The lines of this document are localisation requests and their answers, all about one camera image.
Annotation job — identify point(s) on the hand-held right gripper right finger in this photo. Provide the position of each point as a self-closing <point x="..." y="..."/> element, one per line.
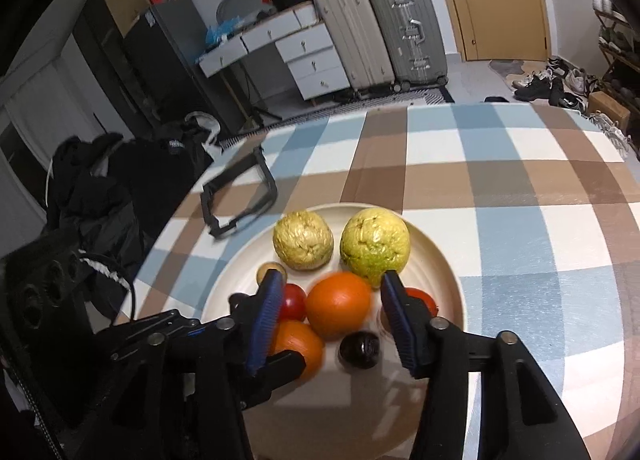
<point x="400" y="325"/>

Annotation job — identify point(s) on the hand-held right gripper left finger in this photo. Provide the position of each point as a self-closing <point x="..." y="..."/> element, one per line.
<point x="265" y="320"/>

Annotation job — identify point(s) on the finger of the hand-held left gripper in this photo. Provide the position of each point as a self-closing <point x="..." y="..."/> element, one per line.
<point x="280" y="370"/>
<point x="135" y="327"/>

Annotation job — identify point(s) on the red tomato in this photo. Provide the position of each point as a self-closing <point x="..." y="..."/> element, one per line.
<point x="294" y="301"/>
<point x="422" y="301"/>

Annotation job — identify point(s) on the orange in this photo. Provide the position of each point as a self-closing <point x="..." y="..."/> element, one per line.
<point x="339" y="307"/>
<point x="300" y="342"/>

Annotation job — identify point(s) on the brown kiwi fruit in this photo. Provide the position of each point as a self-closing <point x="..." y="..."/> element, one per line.
<point x="267" y="272"/>

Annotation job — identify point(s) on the dark purple plum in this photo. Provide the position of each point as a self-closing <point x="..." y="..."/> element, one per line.
<point x="359" y="350"/>

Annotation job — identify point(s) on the cream round plate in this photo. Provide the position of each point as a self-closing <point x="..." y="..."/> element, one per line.
<point x="350" y="415"/>

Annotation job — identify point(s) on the yellow green guava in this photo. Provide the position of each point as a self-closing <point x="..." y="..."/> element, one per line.
<point x="375" y="242"/>

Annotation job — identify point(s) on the pale yellow guava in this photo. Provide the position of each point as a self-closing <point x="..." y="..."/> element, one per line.
<point x="302" y="240"/>

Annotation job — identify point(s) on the pile of black clothes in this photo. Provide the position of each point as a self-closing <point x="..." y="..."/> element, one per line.
<point x="125" y="180"/>

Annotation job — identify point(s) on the white desk with drawers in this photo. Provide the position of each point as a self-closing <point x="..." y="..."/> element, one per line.
<point x="310" y="60"/>

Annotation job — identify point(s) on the dark grey fridge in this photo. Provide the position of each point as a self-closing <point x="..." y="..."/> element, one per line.
<point x="170" y="55"/>

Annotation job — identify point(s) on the grey door mat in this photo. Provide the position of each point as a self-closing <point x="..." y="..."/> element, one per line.
<point x="510" y="71"/>

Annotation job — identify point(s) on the group of loose sneakers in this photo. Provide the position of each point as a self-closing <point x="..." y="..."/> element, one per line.
<point x="560" y="85"/>

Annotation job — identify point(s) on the light blue plastic bag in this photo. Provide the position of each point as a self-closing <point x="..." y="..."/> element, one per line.
<point x="222" y="33"/>

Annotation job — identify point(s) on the beige suitcase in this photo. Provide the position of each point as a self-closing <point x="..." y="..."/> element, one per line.
<point x="350" y="35"/>

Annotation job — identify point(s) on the silver suitcase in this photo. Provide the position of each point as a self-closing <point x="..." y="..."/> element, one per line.
<point x="407" y="30"/>

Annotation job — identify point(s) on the black and tan tall cabinet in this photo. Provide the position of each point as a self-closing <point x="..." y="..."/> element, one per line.
<point x="110" y="25"/>

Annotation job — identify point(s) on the brown cardboard box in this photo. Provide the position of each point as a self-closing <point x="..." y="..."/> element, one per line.
<point x="607" y="108"/>

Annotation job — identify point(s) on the wooden shoe rack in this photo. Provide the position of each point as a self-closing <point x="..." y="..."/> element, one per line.
<point x="607" y="60"/>

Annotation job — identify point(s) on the wooden door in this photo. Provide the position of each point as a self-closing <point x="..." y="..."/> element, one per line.
<point x="500" y="0"/>

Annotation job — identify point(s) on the pile of assorted shoes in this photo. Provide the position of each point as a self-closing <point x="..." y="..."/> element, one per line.
<point x="620" y="35"/>

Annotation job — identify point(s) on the black plastic bracket frame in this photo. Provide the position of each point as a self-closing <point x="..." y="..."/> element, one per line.
<point x="270" y="185"/>

